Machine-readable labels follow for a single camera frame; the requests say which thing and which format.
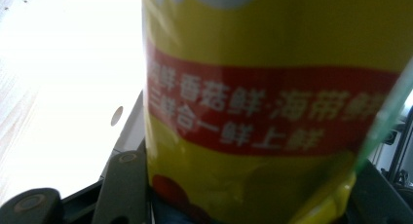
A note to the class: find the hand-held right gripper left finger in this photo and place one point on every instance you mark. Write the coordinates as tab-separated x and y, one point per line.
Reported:
123	191

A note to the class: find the yellow seasoning pouch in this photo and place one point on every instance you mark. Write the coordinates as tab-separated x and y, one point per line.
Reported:
259	39

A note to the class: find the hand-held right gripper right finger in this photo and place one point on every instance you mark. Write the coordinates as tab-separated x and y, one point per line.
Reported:
380	201

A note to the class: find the grey table grommet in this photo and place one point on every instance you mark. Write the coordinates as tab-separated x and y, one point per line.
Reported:
117	116

